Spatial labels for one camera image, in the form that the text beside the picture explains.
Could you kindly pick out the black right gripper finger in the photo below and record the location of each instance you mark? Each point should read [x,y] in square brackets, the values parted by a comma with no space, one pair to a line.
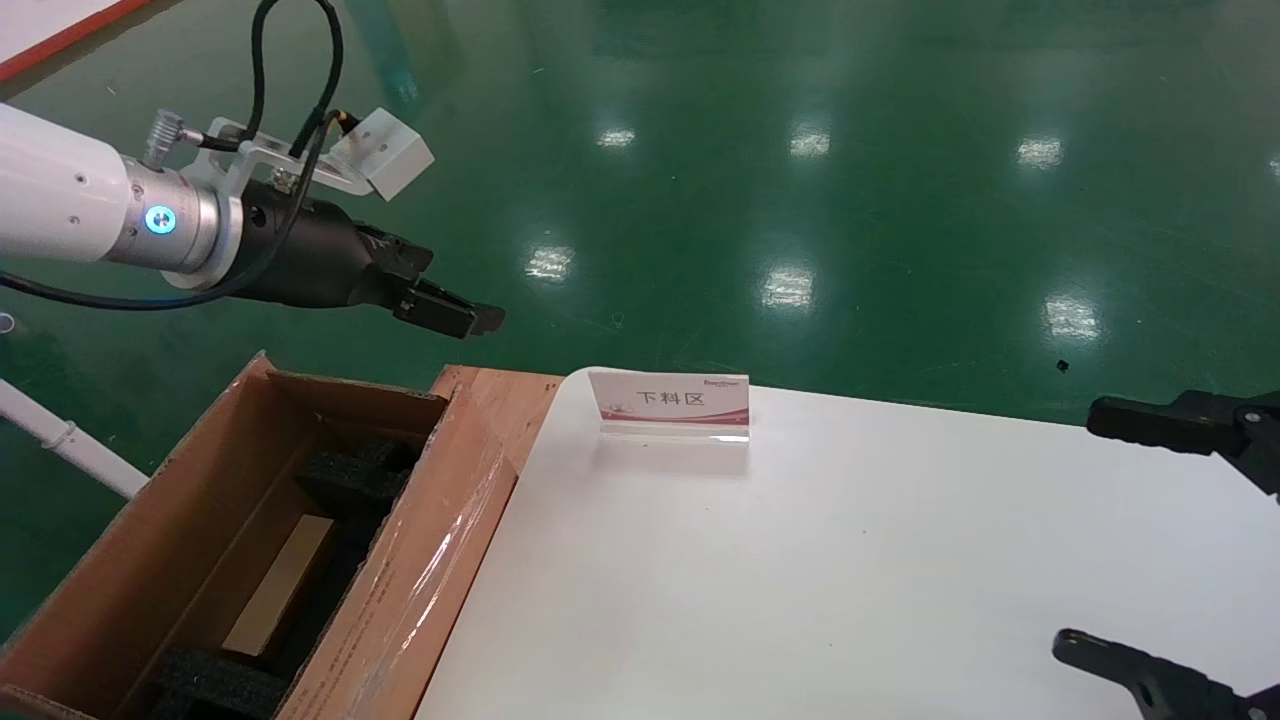
[1160,680]
[1200,425]

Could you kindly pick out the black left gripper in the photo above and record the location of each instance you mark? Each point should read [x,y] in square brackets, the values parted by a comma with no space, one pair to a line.
[310,255]

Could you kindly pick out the small cardboard box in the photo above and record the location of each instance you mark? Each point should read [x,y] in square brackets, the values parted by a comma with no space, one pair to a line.
[280,585]

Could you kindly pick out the large open cardboard box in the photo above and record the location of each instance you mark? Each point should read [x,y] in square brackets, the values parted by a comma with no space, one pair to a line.
[420,590]

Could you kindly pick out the black foam insert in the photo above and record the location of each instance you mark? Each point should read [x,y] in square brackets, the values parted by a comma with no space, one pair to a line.
[355,478]
[220,690]

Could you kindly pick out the acrylic sign with red print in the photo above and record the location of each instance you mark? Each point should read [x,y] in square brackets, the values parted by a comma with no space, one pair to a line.
[670,400]

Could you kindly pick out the white metal trolley rack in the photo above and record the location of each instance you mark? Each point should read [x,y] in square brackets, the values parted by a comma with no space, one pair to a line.
[80,448]

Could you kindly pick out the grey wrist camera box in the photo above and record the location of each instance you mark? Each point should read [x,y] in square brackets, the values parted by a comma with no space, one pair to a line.
[395,150]

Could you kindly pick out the silver camera mount bracket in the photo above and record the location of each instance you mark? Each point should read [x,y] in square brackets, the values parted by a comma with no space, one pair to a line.
[250,155]

